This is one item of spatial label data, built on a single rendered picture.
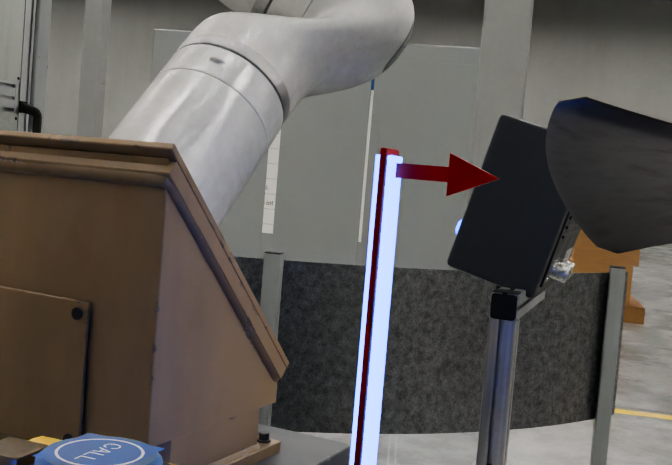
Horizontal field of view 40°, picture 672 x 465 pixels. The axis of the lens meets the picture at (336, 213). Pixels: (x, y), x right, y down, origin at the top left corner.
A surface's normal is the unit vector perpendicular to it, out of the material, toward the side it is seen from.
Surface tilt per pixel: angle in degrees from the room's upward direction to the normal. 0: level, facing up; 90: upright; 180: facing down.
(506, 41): 90
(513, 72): 90
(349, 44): 121
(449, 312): 90
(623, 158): 165
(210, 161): 73
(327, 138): 90
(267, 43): 65
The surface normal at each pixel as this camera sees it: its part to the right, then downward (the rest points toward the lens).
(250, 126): 0.80, -0.06
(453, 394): 0.38, 0.08
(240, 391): 0.88, 0.10
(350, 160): -0.18, 0.04
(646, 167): -0.21, 0.97
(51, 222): -0.46, 0.01
